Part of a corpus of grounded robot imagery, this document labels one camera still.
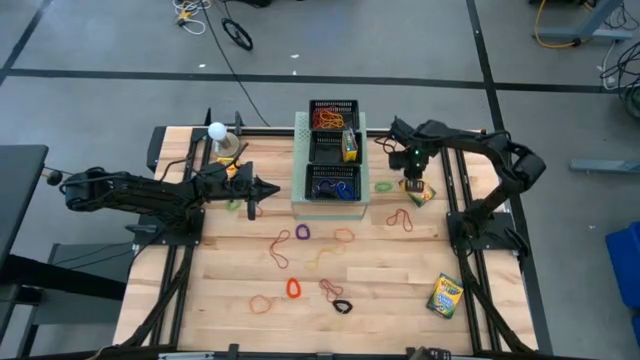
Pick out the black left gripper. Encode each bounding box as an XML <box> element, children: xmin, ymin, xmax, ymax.
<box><xmin>197</xmin><ymin>160</ymin><xmax>281</xmax><ymax>221</ymax></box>

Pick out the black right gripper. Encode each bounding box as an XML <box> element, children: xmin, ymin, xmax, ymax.
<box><xmin>389</xmin><ymin>144</ymin><xmax>430</xmax><ymax>194</ymax></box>

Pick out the yellow green crayon box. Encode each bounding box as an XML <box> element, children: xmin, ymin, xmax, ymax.
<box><xmin>215</xmin><ymin>155</ymin><xmax>242</xmax><ymax>181</ymax></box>
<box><xmin>425</xmin><ymin>272</ymin><xmax>465</xmax><ymax>320</ymax></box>
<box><xmin>340</xmin><ymin>127</ymin><xmax>360</xmax><ymax>164</ymax></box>
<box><xmin>398</xmin><ymin>177</ymin><xmax>437</xmax><ymax>208</ymax></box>

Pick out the black slotted plastic basket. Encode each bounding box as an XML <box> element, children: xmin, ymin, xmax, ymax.
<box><xmin>307</xmin><ymin>98</ymin><xmax>361</xmax><ymax>132</ymax></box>
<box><xmin>307</xmin><ymin>129</ymin><xmax>364</xmax><ymax>166</ymax></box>
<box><xmin>303</xmin><ymin>163</ymin><xmax>363</xmax><ymax>203</ymax></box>

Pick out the blue coil keychain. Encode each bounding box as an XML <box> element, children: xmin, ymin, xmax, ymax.
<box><xmin>333</xmin><ymin>180</ymin><xmax>357</xmax><ymax>201</ymax></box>

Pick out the grey metal desk base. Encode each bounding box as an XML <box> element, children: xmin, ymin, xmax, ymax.
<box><xmin>17</xmin><ymin>242</ymin><xmax>137</xmax><ymax>359</ymax></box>

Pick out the grey desk leg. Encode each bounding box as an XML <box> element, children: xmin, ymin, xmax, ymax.
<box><xmin>537</xmin><ymin>0</ymin><xmax>634</xmax><ymax>44</ymax></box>

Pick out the green perforated metal shelf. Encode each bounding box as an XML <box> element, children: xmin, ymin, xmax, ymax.
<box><xmin>291</xmin><ymin>111</ymin><xmax>372</xmax><ymax>222</ymax></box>

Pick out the white bulb table lamp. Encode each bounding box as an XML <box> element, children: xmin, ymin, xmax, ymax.
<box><xmin>206</xmin><ymin>121</ymin><xmax>241</xmax><ymax>158</ymax></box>

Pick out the grey floor bar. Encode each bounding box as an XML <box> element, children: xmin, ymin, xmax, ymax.
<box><xmin>568</xmin><ymin>158</ymin><xmax>640</xmax><ymax>175</ymax></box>

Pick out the blue plastic bin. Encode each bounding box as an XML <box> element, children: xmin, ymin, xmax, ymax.
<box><xmin>604</xmin><ymin>227</ymin><xmax>640</xmax><ymax>351</ymax></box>

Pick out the black aluminium table frame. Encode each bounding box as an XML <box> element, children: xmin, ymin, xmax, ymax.
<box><xmin>112</xmin><ymin>124</ymin><xmax>554</xmax><ymax>360</ymax></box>

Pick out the long black cable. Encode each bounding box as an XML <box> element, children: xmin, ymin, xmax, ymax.
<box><xmin>199</xmin><ymin>0</ymin><xmax>274</xmax><ymax>129</ymax></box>

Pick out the black ring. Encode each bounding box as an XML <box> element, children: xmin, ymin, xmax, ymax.
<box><xmin>221</xmin><ymin>17</ymin><xmax>255</xmax><ymax>52</ymax></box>

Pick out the silver metal bracket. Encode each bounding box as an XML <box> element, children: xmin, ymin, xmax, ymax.
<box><xmin>158</xmin><ymin>352</ymin><xmax>216</xmax><ymax>360</ymax></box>

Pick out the white yellow cable bundle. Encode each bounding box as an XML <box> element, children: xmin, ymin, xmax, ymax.
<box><xmin>172</xmin><ymin>0</ymin><xmax>214</xmax><ymax>36</ymax></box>

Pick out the yellow floor cable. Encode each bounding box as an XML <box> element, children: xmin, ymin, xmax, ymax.
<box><xmin>533</xmin><ymin>0</ymin><xmax>581</xmax><ymax>50</ymax></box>

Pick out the black cable tangle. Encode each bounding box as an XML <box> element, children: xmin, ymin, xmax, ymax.
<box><xmin>599</xmin><ymin>42</ymin><xmax>640</xmax><ymax>121</ymax></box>

